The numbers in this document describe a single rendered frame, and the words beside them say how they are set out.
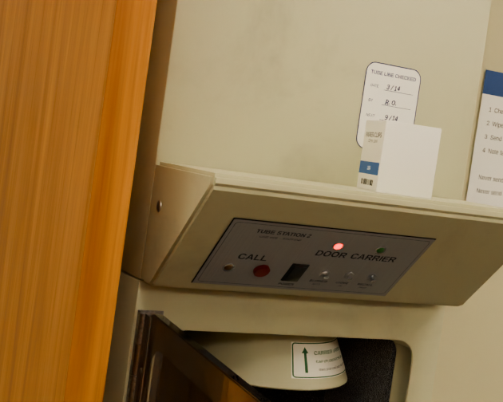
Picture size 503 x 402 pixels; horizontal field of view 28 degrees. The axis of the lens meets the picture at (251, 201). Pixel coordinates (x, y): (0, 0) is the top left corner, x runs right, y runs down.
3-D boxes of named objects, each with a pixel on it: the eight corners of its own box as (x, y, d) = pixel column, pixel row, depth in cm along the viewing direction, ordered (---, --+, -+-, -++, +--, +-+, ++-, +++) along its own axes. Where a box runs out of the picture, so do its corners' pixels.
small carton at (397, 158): (355, 187, 88) (366, 120, 88) (409, 195, 89) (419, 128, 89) (375, 191, 83) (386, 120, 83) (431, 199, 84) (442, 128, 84)
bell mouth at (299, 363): (145, 342, 104) (152, 290, 104) (293, 348, 112) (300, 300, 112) (216, 389, 88) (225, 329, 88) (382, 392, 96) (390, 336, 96)
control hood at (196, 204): (136, 280, 83) (152, 160, 82) (448, 301, 97) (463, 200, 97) (191, 309, 72) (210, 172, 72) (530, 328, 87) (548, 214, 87)
